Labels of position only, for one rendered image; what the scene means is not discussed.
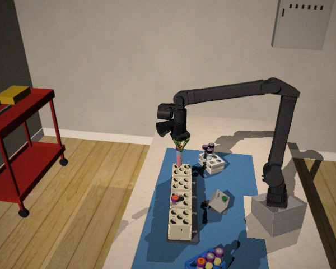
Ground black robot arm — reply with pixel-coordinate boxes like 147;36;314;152
156;77;300;208

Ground blue sample rack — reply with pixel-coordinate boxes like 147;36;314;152
184;248;226;269

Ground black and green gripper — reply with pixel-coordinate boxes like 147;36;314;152
170;122;190;151

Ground white tube rack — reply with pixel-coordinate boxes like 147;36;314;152
199;153;225;175

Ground blue bench mat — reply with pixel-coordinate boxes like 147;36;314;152
131;147;269;269

